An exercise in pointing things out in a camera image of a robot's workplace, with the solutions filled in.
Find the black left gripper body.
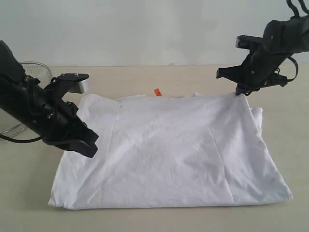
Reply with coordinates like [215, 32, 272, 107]
[41, 100, 98, 149]

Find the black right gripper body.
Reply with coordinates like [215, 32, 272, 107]
[216, 51, 289, 91]

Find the white t-shirt red print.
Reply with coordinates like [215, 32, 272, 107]
[48, 93, 293, 210]

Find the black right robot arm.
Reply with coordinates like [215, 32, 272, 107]
[216, 16, 309, 96]

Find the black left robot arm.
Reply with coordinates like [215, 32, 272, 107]
[0, 41, 99, 158]

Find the round metal mesh basket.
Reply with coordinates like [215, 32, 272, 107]
[0, 61, 53, 138]

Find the orange garment tag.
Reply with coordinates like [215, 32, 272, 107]
[154, 88, 162, 96]

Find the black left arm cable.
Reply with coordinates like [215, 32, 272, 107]
[0, 134, 44, 143]

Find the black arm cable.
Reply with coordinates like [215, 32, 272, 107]
[0, 134, 44, 143]
[272, 0, 309, 84]

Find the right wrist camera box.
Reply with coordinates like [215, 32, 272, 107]
[235, 35, 263, 52]

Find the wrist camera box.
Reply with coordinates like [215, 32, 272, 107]
[235, 35, 263, 52]
[49, 73, 89, 96]

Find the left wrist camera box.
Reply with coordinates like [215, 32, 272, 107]
[49, 73, 89, 96]

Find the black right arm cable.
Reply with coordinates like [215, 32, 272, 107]
[272, 0, 309, 84]

